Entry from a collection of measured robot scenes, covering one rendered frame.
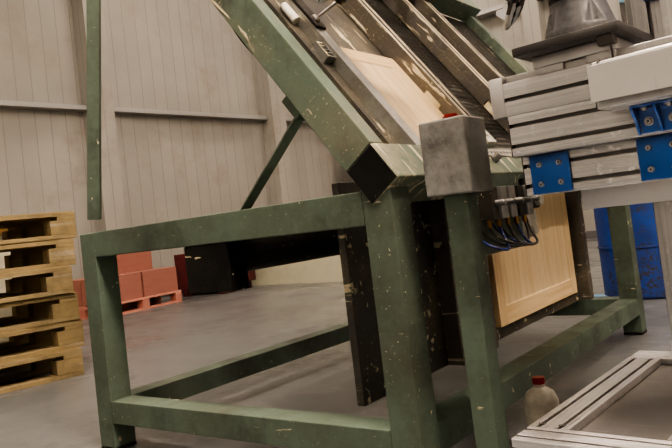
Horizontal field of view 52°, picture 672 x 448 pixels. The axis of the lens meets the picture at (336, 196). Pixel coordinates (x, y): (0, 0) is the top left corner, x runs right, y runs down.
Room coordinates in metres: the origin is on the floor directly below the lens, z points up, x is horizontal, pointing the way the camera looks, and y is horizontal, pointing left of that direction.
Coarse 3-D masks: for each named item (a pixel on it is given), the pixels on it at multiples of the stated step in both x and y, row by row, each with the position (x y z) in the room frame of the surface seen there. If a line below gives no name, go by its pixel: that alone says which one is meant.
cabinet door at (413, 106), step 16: (368, 64) 2.25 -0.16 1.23; (384, 64) 2.34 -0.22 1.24; (384, 80) 2.23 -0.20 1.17; (400, 80) 2.33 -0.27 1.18; (384, 96) 2.12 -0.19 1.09; (400, 96) 2.21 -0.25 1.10; (416, 96) 2.31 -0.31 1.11; (400, 112) 2.10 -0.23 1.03; (416, 112) 2.19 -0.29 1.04; (432, 112) 2.29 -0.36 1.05; (416, 128) 2.09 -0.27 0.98
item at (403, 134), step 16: (288, 0) 2.17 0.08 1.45; (304, 16) 2.13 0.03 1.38; (304, 32) 2.14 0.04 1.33; (320, 32) 2.11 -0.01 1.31; (336, 48) 2.09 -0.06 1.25; (336, 64) 2.07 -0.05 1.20; (352, 64) 2.08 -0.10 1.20; (352, 80) 2.04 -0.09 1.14; (368, 80) 2.06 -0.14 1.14; (368, 96) 2.01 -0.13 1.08; (384, 112) 1.98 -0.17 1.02; (400, 128) 1.95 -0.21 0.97; (416, 144) 1.93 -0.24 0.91
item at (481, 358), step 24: (456, 216) 1.62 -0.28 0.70; (456, 240) 1.63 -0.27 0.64; (480, 240) 1.64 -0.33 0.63; (456, 264) 1.63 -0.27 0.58; (480, 264) 1.62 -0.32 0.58; (456, 288) 1.64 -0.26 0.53; (480, 288) 1.61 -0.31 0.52; (480, 312) 1.60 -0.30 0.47; (480, 336) 1.61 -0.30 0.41; (480, 360) 1.61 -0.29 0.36; (480, 384) 1.62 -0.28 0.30; (480, 408) 1.62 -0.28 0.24; (504, 408) 1.65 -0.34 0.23; (480, 432) 1.63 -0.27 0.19; (504, 432) 1.63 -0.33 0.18
